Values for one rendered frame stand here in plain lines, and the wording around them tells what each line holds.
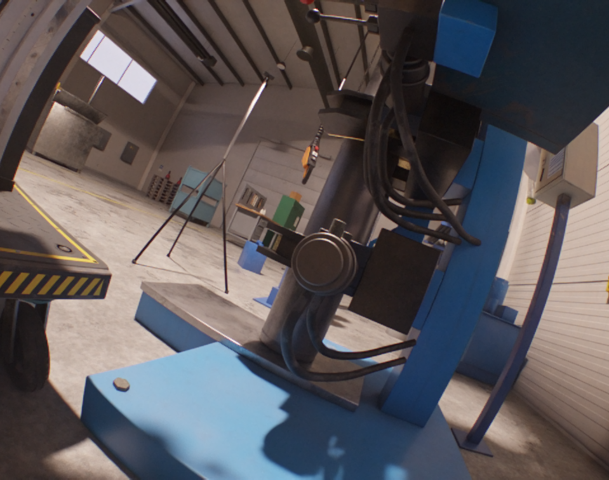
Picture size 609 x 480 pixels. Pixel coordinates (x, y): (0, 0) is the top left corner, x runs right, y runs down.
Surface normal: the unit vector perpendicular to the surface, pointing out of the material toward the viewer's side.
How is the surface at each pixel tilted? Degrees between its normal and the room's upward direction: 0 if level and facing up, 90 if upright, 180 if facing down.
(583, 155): 90
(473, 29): 180
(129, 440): 90
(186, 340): 90
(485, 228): 90
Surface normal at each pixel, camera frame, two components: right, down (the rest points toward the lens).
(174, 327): -0.25, -0.14
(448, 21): -0.39, 0.92
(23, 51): 0.89, 0.37
